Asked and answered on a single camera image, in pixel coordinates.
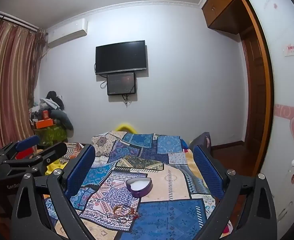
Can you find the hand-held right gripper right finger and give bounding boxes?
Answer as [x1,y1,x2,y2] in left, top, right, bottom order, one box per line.
[193,145,279,240]

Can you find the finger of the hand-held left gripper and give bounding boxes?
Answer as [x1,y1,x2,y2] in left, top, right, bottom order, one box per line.
[1,142,68,178]
[0,134,40,161]

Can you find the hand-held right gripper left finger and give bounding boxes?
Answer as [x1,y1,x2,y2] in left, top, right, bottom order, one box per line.
[11,144,96,240]

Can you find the heap of gold jewelry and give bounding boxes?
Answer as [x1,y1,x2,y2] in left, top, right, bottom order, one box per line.
[106,204,132,221]

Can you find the purple heart-shaped tin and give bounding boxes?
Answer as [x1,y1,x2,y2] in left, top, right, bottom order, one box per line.
[126,177,153,198]

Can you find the striped brown bedsheet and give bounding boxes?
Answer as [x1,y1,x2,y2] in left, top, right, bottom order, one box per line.
[61,142,85,166]

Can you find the green patterned bag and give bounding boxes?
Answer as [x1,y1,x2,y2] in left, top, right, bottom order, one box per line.
[33,125,68,147]

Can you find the yellow cloth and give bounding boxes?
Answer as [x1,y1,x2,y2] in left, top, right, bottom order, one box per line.
[44,159,63,177]

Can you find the orange box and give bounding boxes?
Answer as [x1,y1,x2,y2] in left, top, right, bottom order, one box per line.
[34,119,55,129]

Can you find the dark purple cushion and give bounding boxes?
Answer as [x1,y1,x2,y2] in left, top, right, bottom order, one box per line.
[188,131,212,155]

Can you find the grey cushion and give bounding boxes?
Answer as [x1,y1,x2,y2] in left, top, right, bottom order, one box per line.
[51,109,74,131]

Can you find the pile of clothes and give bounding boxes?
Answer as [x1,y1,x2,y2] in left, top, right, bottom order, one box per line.
[28,91,65,127]

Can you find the yellow rounded object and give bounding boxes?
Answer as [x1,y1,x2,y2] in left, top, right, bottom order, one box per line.
[115,122,135,133]

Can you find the blue patchwork blanket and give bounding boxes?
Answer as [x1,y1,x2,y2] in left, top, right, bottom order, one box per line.
[44,130,229,240]

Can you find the striped red curtain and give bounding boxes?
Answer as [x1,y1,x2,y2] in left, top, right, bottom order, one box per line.
[0,14,47,150]

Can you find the brown wooden door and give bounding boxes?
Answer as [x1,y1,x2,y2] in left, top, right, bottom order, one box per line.
[239,0,274,148]

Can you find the white cabinet with stickers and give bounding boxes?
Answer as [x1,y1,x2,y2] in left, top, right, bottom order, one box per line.
[274,155,294,232]

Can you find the white wardrobe door pink hearts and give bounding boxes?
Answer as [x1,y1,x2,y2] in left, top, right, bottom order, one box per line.
[246,0,294,180]

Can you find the white air conditioner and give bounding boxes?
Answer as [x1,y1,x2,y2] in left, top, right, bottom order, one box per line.
[46,19,89,48]

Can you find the wooden overhead cabinet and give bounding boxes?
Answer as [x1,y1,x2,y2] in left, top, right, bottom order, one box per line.
[201,0,253,34]

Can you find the black monitor cable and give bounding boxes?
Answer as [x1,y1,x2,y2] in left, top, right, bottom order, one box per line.
[122,76,139,107]

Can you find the small black wall monitor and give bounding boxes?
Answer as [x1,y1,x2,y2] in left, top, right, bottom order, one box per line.
[106,72,137,96]

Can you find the black wall television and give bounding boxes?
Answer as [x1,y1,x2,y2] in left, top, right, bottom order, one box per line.
[95,40,147,76]

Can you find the dark curtain rail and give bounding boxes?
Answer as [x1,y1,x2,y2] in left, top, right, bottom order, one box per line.
[0,9,41,32]

